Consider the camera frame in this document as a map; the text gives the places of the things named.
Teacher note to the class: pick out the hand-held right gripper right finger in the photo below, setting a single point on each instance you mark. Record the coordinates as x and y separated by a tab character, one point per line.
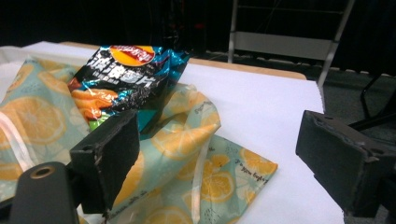
339	161

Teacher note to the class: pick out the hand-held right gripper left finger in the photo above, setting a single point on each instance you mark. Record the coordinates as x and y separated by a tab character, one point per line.
106	161

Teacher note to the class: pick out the black potato chip bag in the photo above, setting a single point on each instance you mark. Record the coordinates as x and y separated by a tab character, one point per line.
124	84

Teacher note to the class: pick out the orange-print teal cloth bag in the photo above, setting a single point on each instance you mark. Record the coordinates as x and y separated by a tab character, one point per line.
186	155

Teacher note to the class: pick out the white table cover sheet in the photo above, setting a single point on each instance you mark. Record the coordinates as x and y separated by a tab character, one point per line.
264	102

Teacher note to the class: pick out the white metal stand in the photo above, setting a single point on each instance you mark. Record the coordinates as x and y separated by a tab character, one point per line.
280	43

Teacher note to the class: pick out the black chair frame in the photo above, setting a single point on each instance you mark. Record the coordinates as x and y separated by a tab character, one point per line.
373	105

